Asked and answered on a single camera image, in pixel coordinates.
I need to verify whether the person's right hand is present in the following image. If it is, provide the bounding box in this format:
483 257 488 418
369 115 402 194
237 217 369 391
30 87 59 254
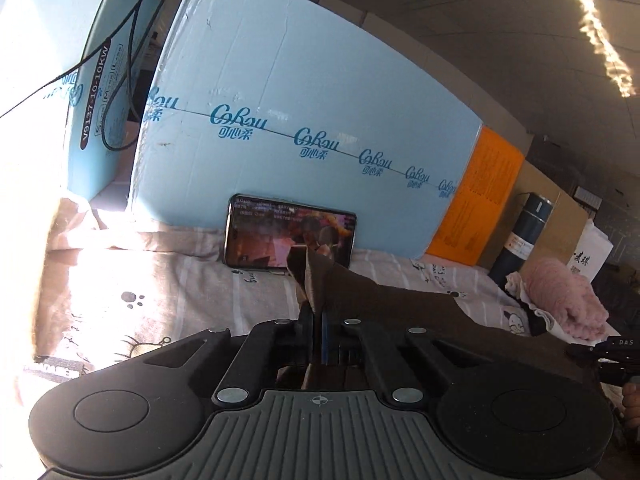
623 382 640 429

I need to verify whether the pink knitted sweater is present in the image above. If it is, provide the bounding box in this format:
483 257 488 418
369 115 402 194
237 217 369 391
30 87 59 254
522 258 608 342

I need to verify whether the black cable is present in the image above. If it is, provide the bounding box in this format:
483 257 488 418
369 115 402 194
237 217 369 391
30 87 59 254
0 0 194 154

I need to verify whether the brown cardboard box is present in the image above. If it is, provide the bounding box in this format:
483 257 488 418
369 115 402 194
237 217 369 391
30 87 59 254
476 159 590 273

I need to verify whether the white shopping bag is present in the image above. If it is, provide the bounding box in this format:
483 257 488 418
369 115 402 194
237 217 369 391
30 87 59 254
567 219 613 282

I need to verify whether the orange box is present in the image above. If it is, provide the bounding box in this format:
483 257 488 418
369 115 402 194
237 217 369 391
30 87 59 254
426 127 524 266

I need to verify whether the brown leather jacket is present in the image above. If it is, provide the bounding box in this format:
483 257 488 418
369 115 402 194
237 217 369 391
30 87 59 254
286 246 599 387

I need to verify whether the large light blue box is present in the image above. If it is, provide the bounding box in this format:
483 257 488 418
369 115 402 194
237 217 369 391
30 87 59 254
128 0 482 258

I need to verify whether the black smartphone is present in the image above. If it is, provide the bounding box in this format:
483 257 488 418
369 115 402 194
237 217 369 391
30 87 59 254
222 194 357 271

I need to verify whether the dark blue thermos bottle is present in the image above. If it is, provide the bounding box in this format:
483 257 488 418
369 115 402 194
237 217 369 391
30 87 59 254
488 193 553 288

